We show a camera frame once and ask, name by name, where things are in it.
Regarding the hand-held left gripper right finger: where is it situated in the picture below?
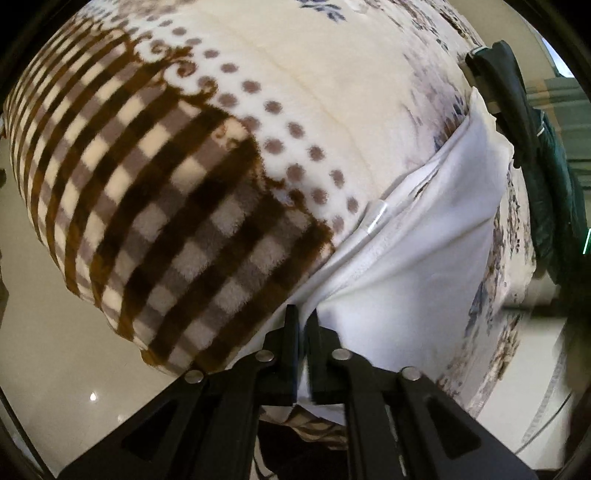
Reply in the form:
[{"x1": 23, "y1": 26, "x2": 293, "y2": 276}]
[{"x1": 307, "y1": 308, "x2": 539, "y2": 480}]

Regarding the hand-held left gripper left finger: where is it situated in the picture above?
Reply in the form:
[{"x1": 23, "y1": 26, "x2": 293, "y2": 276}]
[{"x1": 58, "y1": 304, "x2": 301, "y2": 480}]

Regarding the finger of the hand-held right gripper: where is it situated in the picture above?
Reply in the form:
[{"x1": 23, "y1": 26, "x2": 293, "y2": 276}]
[{"x1": 464, "y1": 41, "x2": 531, "y2": 169}]

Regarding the white small garment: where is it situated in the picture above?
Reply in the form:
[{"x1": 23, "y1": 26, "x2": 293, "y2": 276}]
[{"x1": 221, "y1": 87, "x2": 516, "y2": 428}]

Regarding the checked and floral printed blanket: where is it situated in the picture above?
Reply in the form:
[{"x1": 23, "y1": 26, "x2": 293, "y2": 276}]
[{"x1": 2, "y1": 0, "x2": 537, "y2": 455}]

